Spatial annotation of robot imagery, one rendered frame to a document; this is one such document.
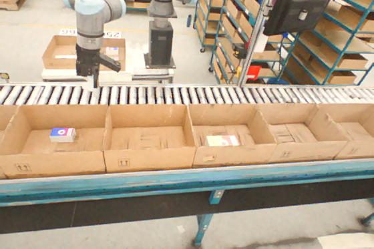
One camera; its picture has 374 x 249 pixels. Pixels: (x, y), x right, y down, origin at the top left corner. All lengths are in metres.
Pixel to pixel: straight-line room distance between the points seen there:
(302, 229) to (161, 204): 1.31
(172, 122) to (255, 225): 1.18
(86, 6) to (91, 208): 0.97
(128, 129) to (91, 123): 0.19
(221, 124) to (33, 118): 0.98
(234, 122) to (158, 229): 1.02
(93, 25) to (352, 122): 1.65
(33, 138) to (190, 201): 0.86
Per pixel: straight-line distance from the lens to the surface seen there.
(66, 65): 2.08
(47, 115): 1.35
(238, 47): 1.86
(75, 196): 1.25
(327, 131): 1.54
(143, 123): 1.33
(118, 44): 2.33
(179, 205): 1.39
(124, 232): 2.00
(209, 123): 1.39
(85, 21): 0.90
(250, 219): 2.17
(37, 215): 1.46
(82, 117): 1.32
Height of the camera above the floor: 1.86
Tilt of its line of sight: 41 degrees down
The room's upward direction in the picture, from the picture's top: 9 degrees clockwise
